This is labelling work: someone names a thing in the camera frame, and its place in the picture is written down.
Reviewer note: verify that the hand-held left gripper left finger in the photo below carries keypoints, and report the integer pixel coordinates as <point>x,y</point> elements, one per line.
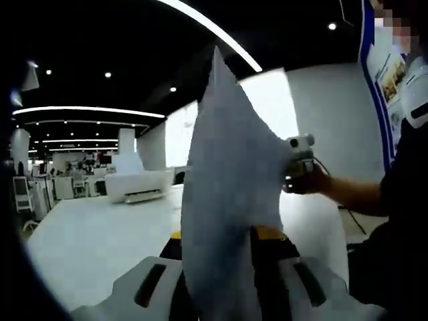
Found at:
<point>123,289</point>

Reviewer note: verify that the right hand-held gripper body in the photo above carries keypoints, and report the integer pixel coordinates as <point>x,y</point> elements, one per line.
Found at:
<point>301,147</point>

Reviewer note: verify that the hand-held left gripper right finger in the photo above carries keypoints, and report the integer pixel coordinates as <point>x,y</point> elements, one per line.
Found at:
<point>277,267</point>

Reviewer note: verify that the white paper sheet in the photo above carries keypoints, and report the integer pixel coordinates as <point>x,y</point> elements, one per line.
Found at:
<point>234,167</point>

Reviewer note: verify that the person's right hand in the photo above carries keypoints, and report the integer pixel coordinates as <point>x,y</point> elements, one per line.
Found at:
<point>317,184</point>

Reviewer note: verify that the white table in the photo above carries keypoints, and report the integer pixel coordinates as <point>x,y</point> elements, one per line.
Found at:
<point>100,240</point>

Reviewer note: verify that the white printer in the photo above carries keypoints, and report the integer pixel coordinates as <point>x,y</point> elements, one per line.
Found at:
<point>140,187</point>

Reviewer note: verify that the person in dark shirt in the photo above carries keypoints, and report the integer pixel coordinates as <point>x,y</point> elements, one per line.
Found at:
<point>394,250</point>

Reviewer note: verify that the black office chair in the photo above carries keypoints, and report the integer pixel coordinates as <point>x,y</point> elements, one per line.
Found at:
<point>179,176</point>

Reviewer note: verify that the white mesh office chair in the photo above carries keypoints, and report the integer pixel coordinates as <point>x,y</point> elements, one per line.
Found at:
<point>22,192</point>

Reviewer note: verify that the ceiling air conditioner vent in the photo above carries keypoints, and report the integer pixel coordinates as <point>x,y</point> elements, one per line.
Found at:
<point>30,78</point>

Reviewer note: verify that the blue and white wall poster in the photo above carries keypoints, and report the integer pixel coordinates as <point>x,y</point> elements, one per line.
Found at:
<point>391,77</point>

